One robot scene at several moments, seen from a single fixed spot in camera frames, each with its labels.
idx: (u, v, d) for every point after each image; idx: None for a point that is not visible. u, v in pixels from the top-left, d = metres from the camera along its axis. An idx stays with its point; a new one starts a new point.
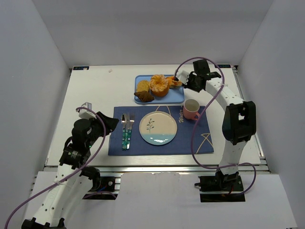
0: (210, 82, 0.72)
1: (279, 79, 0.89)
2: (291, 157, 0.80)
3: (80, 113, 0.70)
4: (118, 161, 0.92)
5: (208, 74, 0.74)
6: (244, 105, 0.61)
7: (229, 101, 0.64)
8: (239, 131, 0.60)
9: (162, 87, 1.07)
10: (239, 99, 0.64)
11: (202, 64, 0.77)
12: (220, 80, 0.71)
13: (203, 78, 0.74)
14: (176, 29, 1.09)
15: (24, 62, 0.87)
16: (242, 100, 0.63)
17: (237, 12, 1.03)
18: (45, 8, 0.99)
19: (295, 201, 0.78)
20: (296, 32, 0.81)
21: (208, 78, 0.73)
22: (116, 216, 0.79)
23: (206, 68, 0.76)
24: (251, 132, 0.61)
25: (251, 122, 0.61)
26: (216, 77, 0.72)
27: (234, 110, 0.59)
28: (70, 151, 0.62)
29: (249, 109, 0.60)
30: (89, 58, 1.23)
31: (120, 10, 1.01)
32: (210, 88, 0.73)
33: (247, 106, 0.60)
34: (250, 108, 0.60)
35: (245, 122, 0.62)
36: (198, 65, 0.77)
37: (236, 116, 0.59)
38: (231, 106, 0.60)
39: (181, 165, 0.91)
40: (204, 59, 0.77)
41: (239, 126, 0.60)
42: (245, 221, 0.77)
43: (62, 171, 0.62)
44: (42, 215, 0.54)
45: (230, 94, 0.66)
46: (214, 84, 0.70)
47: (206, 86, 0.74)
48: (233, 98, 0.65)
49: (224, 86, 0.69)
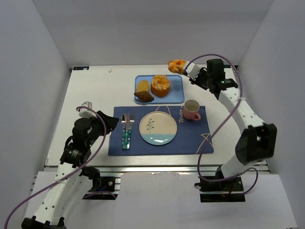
0: (225, 93, 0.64)
1: (279, 79, 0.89)
2: (291, 157, 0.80)
3: (80, 112, 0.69)
4: (118, 161, 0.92)
5: (224, 82, 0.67)
6: (263, 127, 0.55)
7: (247, 121, 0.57)
8: (254, 155, 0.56)
9: (165, 86, 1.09)
10: (258, 119, 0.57)
11: (217, 66, 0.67)
12: (237, 92, 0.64)
13: (218, 87, 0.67)
14: (176, 29, 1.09)
15: (24, 61, 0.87)
16: (262, 122, 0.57)
17: (237, 12, 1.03)
18: (45, 8, 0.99)
19: (295, 201, 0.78)
20: (296, 32, 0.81)
21: (223, 88, 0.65)
22: (116, 216, 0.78)
23: (220, 72, 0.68)
24: (267, 155, 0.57)
25: (269, 147, 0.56)
26: (231, 88, 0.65)
27: (252, 136, 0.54)
28: (71, 150, 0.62)
29: (269, 132, 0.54)
30: (89, 58, 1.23)
31: (119, 9, 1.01)
32: (225, 99, 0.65)
33: (267, 129, 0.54)
34: (271, 132, 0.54)
35: (261, 145, 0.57)
36: (212, 67, 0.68)
37: (254, 141, 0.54)
38: (250, 130, 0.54)
39: (181, 165, 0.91)
40: (219, 60, 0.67)
41: (255, 150, 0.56)
42: (245, 221, 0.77)
43: (63, 171, 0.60)
44: (43, 213, 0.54)
45: (249, 112, 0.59)
46: (230, 97, 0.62)
47: (218, 95, 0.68)
48: (251, 117, 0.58)
49: (241, 99, 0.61)
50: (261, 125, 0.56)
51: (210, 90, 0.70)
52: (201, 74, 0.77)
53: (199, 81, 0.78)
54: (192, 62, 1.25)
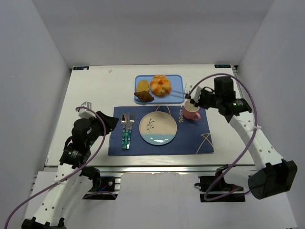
0: (238, 120, 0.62)
1: (279, 79, 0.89)
2: (291, 157, 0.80)
3: (80, 112, 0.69)
4: (118, 161, 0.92)
5: (236, 105, 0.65)
6: (283, 165, 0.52)
7: (265, 158, 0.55)
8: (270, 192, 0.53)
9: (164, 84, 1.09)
10: (276, 155, 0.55)
11: (226, 87, 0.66)
12: (251, 117, 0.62)
13: (229, 109, 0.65)
14: (176, 29, 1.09)
15: (24, 61, 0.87)
16: (280, 158, 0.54)
17: (237, 12, 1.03)
18: (45, 7, 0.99)
19: (295, 201, 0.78)
20: (296, 32, 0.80)
21: (236, 113, 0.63)
22: (116, 216, 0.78)
23: (230, 92, 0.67)
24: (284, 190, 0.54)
25: (287, 183, 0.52)
26: (245, 112, 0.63)
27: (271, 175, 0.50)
28: (70, 150, 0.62)
29: (289, 171, 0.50)
30: (89, 58, 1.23)
31: (119, 9, 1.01)
32: (238, 127, 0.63)
33: (286, 167, 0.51)
34: (291, 171, 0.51)
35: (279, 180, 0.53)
36: (222, 87, 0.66)
37: (272, 181, 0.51)
38: (268, 170, 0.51)
39: (181, 165, 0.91)
40: (230, 79, 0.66)
41: (272, 188, 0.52)
42: (244, 221, 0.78)
43: (63, 171, 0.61)
44: (42, 214, 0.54)
45: (266, 145, 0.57)
46: (244, 124, 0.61)
47: (230, 119, 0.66)
48: (269, 151, 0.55)
49: (257, 129, 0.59)
50: (280, 161, 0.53)
51: (220, 111, 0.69)
52: (204, 95, 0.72)
53: (202, 102, 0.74)
54: (192, 62, 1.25)
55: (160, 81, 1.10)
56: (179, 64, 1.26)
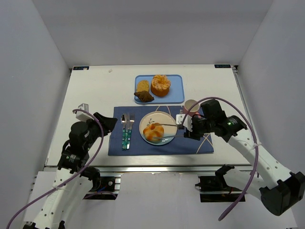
0: (238, 140, 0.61)
1: (279, 79, 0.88)
2: (291, 157, 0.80)
3: (77, 115, 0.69)
4: (117, 161, 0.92)
5: (230, 124, 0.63)
6: (293, 178, 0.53)
7: (274, 175, 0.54)
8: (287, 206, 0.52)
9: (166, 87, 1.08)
10: (284, 169, 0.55)
11: (214, 107, 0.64)
12: (249, 134, 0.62)
13: (226, 130, 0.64)
14: (176, 29, 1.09)
15: (24, 62, 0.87)
16: (288, 171, 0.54)
17: (237, 12, 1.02)
18: (44, 7, 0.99)
19: (295, 201, 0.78)
20: (297, 31, 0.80)
21: (233, 133, 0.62)
22: (116, 216, 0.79)
23: (220, 112, 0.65)
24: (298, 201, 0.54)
25: (299, 195, 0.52)
26: (242, 130, 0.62)
27: (286, 193, 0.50)
28: (68, 155, 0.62)
29: (299, 183, 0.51)
30: (89, 58, 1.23)
31: (119, 9, 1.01)
32: (239, 147, 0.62)
33: (297, 180, 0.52)
34: (301, 183, 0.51)
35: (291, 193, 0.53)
36: (209, 110, 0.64)
37: (287, 198, 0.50)
38: (281, 187, 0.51)
39: (181, 165, 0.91)
40: (213, 101, 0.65)
41: (287, 202, 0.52)
42: (244, 221, 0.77)
43: (61, 176, 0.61)
44: (42, 220, 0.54)
45: (271, 162, 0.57)
46: (245, 143, 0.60)
47: (230, 140, 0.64)
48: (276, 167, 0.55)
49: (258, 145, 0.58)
50: (289, 176, 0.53)
51: (217, 133, 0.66)
52: (195, 121, 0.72)
53: (197, 129, 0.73)
54: (192, 61, 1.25)
55: (152, 125, 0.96)
56: (179, 63, 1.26)
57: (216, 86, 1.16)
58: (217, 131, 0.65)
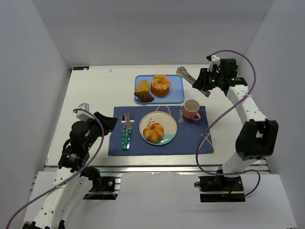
0: (233, 89, 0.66)
1: (279, 78, 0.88)
2: (290, 157, 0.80)
3: (77, 114, 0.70)
4: (117, 161, 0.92)
5: (234, 80, 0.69)
6: (265, 123, 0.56)
7: (249, 115, 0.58)
8: (253, 150, 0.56)
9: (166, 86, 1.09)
10: (261, 115, 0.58)
11: (229, 64, 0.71)
12: (245, 88, 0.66)
13: (227, 83, 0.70)
14: (176, 29, 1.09)
15: (24, 62, 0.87)
16: (264, 117, 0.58)
17: (237, 12, 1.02)
18: (45, 7, 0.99)
19: (295, 201, 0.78)
20: (297, 31, 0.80)
21: (232, 84, 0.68)
22: (116, 216, 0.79)
23: (233, 71, 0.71)
24: (267, 153, 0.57)
25: (269, 144, 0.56)
26: (240, 85, 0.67)
27: (253, 128, 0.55)
28: (69, 154, 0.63)
29: (269, 129, 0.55)
30: (89, 58, 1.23)
31: (119, 9, 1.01)
32: (232, 96, 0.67)
33: (268, 124, 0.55)
34: (272, 129, 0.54)
35: (262, 142, 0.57)
36: (225, 64, 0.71)
37: (253, 135, 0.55)
38: (251, 123, 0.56)
39: (181, 165, 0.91)
40: (234, 59, 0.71)
41: (253, 145, 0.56)
42: (244, 221, 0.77)
43: (61, 175, 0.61)
44: (42, 219, 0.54)
45: (252, 108, 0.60)
46: (237, 93, 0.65)
47: (228, 91, 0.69)
48: (254, 112, 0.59)
49: (248, 96, 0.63)
50: (263, 120, 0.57)
51: (220, 85, 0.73)
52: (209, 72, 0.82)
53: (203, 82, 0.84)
54: (192, 61, 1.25)
55: (152, 125, 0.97)
56: (179, 64, 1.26)
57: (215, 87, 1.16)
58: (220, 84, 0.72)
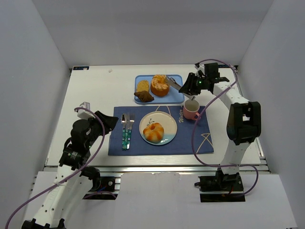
0: (217, 85, 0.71)
1: (279, 78, 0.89)
2: (291, 156, 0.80)
3: (78, 113, 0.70)
4: (118, 161, 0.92)
5: (217, 79, 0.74)
6: (249, 105, 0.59)
7: (234, 100, 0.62)
8: (243, 130, 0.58)
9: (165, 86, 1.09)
10: (244, 99, 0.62)
11: (212, 67, 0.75)
12: (228, 83, 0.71)
13: (211, 82, 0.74)
14: (176, 29, 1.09)
15: (24, 62, 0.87)
16: (247, 101, 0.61)
17: (237, 12, 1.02)
18: (45, 7, 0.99)
19: (295, 201, 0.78)
20: (297, 32, 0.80)
21: (216, 82, 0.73)
22: (116, 216, 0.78)
23: (216, 72, 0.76)
24: (256, 134, 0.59)
25: (256, 123, 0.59)
26: (223, 81, 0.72)
27: (238, 109, 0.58)
28: (70, 152, 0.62)
29: (253, 109, 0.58)
30: (89, 58, 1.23)
31: (119, 9, 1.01)
32: (217, 91, 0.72)
33: (251, 105, 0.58)
34: (255, 109, 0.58)
35: (250, 123, 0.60)
36: (208, 68, 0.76)
37: (239, 116, 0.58)
38: (236, 105, 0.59)
39: (181, 166, 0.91)
40: (216, 63, 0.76)
41: (242, 125, 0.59)
42: (245, 221, 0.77)
43: (62, 173, 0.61)
44: (42, 216, 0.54)
45: (236, 94, 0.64)
46: (221, 87, 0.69)
47: (214, 89, 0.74)
48: (238, 98, 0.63)
49: (230, 88, 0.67)
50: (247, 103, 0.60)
51: (206, 86, 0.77)
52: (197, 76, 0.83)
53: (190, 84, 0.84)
54: (192, 61, 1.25)
55: (152, 125, 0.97)
56: (179, 63, 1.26)
57: None
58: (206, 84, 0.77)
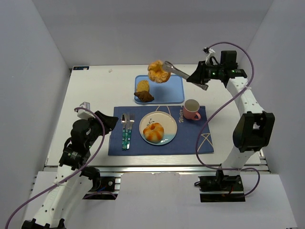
0: (233, 81, 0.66)
1: (279, 78, 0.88)
2: (290, 156, 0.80)
3: (78, 113, 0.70)
4: (118, 161, 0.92)
5: (234, 71, 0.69)
6: (262, 115, 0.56)
7: (248, 108, 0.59)
8: (250, 140, 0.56)
9: (165, 74, 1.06)
10: (259, 108, 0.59)
11: (230, 56, 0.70)
12: (245, 81, 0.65)
13: (227, 74, 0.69)
14: (176, 29, 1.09)
15: (24, 61, 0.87)
16: (261, 109, 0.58)
17: (237, 12, 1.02)
18: (45, 7, 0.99)
19: (295, 200, 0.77)
20: (297, 31, 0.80)
21: (232, 76, 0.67)
22: (116, 216, 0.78)
23: (233, 62, 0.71)
24: (262, 144, 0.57)
25: (265, 135, 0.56)
26: (240, 78, 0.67)
27: (250, 119, 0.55)
28: (70, 151, 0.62)
29: (266, 120, 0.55)
30: (89, 58, 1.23)
31: (119, 9, 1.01)
32: (232, 88, 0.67)
33: (265, 117, 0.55)
34: (269, 120, 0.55)
35: (259, 133, 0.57)
36: (226, 56, 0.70)
37: (250, 125, 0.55)
38: (248, 114, 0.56)
39: (181, 166, 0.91)
40: (234, 51, 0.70)
41: (249, 136, 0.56)
42: (245, 221, 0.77)
43: (62, 173, 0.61)
44: (42, 216, 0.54)
45: (250, 100, 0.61)
46: (236, 85, 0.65)
47: (228, 83, 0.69)
48: (252, 105, 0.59)
49: (247, 88, 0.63)
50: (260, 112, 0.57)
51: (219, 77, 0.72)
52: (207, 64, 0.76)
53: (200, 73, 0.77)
54: (193, 61, 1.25)
55: (152, 125, 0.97)
56: (179, 63, 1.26)
57: (214, 87, 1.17)
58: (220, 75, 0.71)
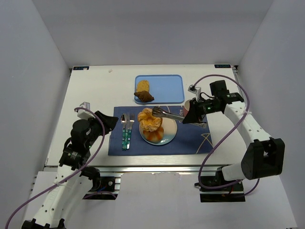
0: (231, 107, 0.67)
1: (279, 78, 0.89)
2: (290, 156, 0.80)
3: (79, 113, 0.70)
4: (118, 161, 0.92)
5: (229, 96, 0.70)
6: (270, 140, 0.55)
7: (254, 136, 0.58)
8: (262, 170, 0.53)
9: (157, 119, 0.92)
10: (265, 134, 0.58)
11: (220, 84, 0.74)
12: (243, 105, 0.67)
13: (223, 100, 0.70)
14: (176, 29, 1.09)
15: (24, 61, 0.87)
16: (269, 136, 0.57)
17: (237, 12, 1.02)
18: (45, 7, 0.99)
19: (295, 200, 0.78)
20: (297, 31, 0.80)
21: (229, 101, 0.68)
22: (116, 216, 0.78)
23: (224, 90, 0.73)
24: (275, 172, 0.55)
25: (277, 163, 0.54)
26: (237, 101, 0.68)
27: (260, 148, 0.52)
28: (70, 151, 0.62)
29: (276, 147, 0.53)
30: (89, 58, 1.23)
31: (119, 9, 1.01)
32: (231, 114, 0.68)
33: (274, 143, 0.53)
34: (279, 147, 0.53)
35: (269, 161, 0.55)
36: (216, 86, 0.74)
37: (261, 155, 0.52)
38: (256, 143, 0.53)
39: (181, 166, 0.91)
40: (222, 80, 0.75)
41: (262, 166, 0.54)
42: (245, 221, 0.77)
43: (63, 173, 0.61)
44: (42, 216, 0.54)
45: (254, 126, 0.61)
46: (235, 110, 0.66)
47: (226, 109, 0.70)
48: (258, 131, 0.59)
49: (247, 113, 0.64)
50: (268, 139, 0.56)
51: (216, 105, 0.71)
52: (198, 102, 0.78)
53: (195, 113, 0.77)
54: (192, 61, 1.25)
55: None
56: (179, 63, 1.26)
57: None
58: (216, 103, 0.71)
